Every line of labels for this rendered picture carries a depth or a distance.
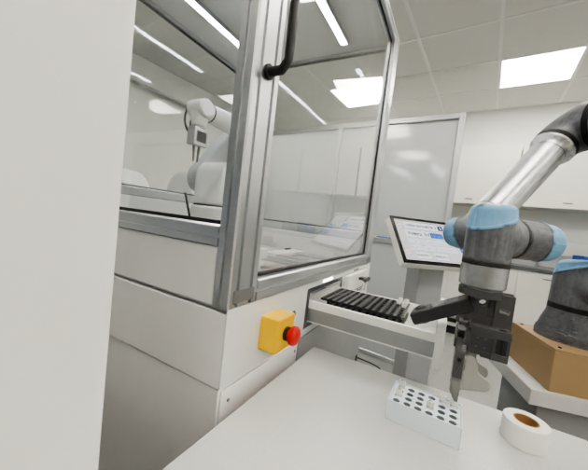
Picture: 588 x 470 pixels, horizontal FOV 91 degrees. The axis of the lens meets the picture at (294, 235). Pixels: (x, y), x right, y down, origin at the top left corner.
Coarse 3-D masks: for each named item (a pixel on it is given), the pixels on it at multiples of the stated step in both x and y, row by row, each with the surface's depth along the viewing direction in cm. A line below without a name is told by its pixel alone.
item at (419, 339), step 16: (320, 288) 106; (336, 288) 102; (320, 304) 79; (416, 304) 90; (320, 320) 78; (336, 320) 76; (352, 320) 74; (368, 320) 72; (384, 320) 71; (368, 336) 72; (384, 336) 70; (400, 336) 69; (416, 336) 67; (432, 336) 66; (416, 352) 67; (432, 352) 65
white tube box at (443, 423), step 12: (396, 384) 60; (408, 384) 60; (396, 396) 56; (408, 396) 56; (420, 396) 57; (432, 396) 57; (396, 408) 54; (408, 408) 53; (420, 408) 53; (444, 408) 54; (456, 408) 54; (396, 420) 54; (408, 420) 53; (420, 420) 52; (432, 420) 50; (444, 420) 51; (456, 420) 51; (420, 432) 51; (432, 432) 50; (444, 432) 50; (456, 432) 49; (456, 444) 49
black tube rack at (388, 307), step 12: (336, 300) 82; (348, 300) 83; (360, 300) 84; (372, 300) 86; (384, 300) 87; (396, 300) 89; (372, 312) 84; (384, 312) 76; (396, 312) 76; (408, 312) 88
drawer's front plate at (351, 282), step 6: (360, 270) 122; (366, 270) 127; (348, 276) 106; (354, 276) 111; (366, 276) 128; (348, 282) 106; (354, 282) 112; (360, 282) 121; (366, 282) 130; (348, 288) 106; (354, 288) 113; (366, 288) 131
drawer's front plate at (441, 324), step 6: (444, 318) 66; (438, 324) 63; (444, 324) 63; (438, 330) 63; (444, 330) 63; (438, 336) 63; (444, 336) 63; (438, 342) 63; (438, 348) 63; (438, 354) 63; (432, 360) 64; (438, 360) 63; (432, 366) 64; (438, 366) 63
